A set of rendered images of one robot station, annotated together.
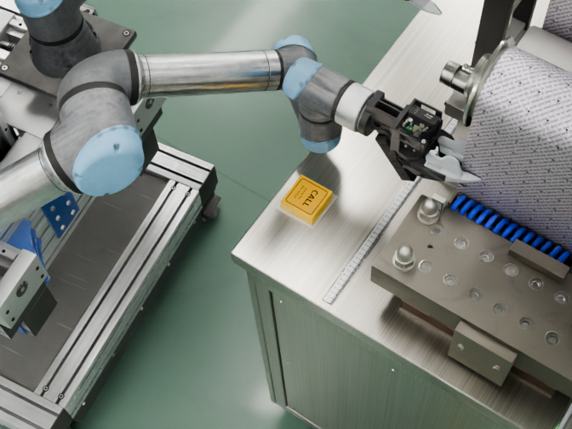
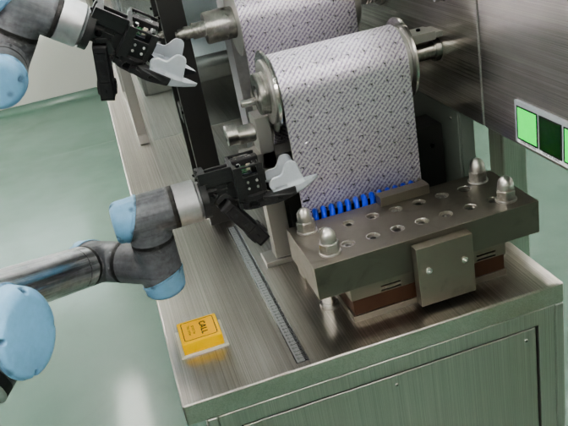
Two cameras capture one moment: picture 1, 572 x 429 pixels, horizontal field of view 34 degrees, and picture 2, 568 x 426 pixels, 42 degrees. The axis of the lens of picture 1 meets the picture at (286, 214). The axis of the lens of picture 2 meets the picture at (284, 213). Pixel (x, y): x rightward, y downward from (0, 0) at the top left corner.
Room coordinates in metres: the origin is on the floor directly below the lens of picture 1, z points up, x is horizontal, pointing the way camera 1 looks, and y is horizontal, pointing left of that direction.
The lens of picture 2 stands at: (0.03, 0.67, 1.62)
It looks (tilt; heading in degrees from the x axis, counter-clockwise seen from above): 26 degrees down; 310
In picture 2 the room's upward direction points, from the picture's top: 11 degrees counter-clockwise
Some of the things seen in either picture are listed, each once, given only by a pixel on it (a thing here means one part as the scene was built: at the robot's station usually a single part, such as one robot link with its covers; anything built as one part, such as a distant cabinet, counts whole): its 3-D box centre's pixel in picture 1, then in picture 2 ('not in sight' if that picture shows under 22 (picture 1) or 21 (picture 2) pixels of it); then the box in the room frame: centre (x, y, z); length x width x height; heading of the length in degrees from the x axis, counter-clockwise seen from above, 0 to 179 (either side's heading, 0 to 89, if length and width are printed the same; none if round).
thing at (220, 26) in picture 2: not in sight; (219, 24); (1.04, -0.46, 1.34); 0.06 x 0.06 x 0.06; 51
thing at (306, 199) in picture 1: (306, 199); (199, 334); (0.85, -0.04, 0.91); 0.07 x 0.07 x 0.02; 51
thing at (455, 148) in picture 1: (463, 151); (287, 168); (0.80, -0.29, 1.12); 0.09 x 0.03 x 0.06; 52
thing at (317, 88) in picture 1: (319, 89); (144, 216); (0.95, -0.08, 1.11); 0.11 x 0.08 x 0.09; 51
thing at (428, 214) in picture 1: (429, 208); (304, 219); (0.73, -0.23, 1.05); 0.04 x 0.04 x 0.04
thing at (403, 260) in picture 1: (404, 254); (328, 240); (0.65, -0.18, 1.05); 0.04 x 0.04 x 0.04
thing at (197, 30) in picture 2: not in sight; (190, 31); (1.08, -0.42, 1.34); 0.06 x 0.03 x 0.03; 51
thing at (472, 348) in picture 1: (480, 355); (445, 268); (0.51, -0.29, 0.97); 0.10 x 0.03 x 0.11; 51
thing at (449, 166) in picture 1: (452, 166); (292, 175); (0.77, -0.27, 1.12); 0.09 x 0.03 x 0.06; 50
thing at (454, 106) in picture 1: (461, 128); (263, 191); (0.88, -0.31, 1.05); 0.06 x 0.05 x 0.31; 51
